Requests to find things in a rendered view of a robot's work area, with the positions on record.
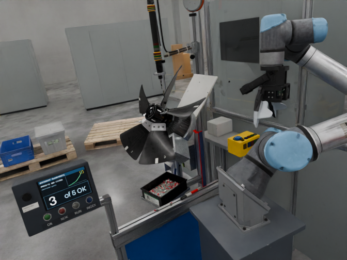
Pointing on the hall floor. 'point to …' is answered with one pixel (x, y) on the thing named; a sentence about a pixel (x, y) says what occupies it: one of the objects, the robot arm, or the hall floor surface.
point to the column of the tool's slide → (201, 74)
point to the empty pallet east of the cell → (109, 132)
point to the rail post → (120, 254)
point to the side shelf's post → (223, 159)
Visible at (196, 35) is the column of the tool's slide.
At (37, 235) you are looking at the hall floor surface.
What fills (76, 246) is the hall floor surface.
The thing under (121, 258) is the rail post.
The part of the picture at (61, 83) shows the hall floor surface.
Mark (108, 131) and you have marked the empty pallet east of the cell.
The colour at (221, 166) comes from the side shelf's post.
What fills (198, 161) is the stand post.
